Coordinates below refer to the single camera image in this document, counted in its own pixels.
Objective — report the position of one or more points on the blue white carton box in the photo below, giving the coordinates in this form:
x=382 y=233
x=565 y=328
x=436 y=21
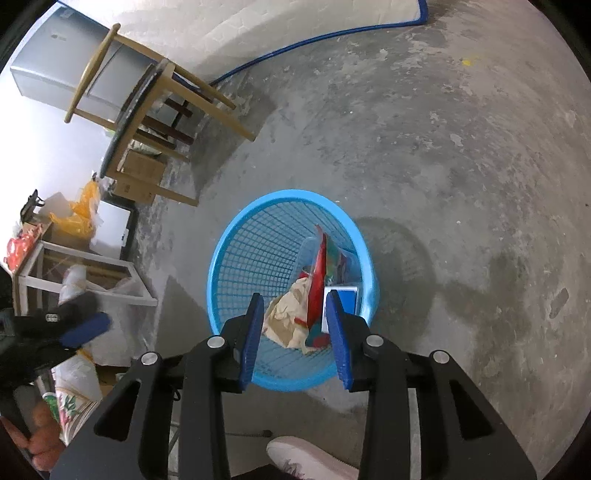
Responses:
x=349 y=300

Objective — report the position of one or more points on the person's left hand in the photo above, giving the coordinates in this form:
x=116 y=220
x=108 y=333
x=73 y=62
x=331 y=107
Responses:
x=44 y=438

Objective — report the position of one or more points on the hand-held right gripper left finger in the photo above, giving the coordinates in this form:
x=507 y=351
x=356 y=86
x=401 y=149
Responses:
x=251 y=341

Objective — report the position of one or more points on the white mattress blue edge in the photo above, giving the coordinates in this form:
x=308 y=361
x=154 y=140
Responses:
x=231 y=32

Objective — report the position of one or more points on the green printed packet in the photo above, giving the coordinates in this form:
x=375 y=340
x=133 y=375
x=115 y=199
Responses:
x=339 y=261

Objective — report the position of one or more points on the beige paper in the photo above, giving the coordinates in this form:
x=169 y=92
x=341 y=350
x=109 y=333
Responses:
x=286 y=318

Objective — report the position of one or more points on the white frame desk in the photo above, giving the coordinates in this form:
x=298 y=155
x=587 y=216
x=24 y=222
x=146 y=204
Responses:
x=87 y=255

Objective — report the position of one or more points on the blue plastic basket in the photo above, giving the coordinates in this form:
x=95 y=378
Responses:
x=258 y=240

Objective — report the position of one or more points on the wooden chair black seat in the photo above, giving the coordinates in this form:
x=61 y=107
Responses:
x=131 y=115

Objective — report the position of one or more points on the printed cardboard box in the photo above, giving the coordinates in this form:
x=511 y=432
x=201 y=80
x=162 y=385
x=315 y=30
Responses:
x=138 y=170

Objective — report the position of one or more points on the clear plastic tray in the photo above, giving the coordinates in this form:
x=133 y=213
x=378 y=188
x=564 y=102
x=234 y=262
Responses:
x=307 y=251

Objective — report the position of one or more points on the white sack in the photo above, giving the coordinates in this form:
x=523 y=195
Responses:
x=74 y=281

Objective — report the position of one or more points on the orange plastic bag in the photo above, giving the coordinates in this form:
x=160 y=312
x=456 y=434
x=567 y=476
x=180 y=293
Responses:
x=87 y=194

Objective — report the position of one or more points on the dark wooden stool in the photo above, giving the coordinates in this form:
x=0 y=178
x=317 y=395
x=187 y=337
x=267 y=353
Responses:
x=178 y=108

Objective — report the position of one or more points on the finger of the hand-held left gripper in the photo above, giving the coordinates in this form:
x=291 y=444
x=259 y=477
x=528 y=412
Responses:
x=87 y=330
x=76 y=305

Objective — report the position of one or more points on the red plastic bag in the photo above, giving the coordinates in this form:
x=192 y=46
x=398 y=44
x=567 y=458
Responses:
x=18 y=251

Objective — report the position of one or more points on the silver refrigerator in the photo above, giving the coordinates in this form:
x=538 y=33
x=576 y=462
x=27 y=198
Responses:
x=51 y=60

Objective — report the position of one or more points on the white low cabinet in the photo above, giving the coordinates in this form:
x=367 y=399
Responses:
x=113 y=226

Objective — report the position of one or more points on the white pink sneaker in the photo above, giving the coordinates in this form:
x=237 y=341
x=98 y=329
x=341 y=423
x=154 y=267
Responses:
x=304 y=457

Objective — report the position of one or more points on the red flowered snack packet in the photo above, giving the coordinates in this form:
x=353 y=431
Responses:
x=316 y=286

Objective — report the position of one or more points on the yellow plastic bag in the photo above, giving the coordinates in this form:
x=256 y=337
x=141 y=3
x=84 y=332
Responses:
x=69 y=224

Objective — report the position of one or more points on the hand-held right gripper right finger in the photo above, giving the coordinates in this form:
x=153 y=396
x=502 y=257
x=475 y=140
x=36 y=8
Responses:
x=339 y=341

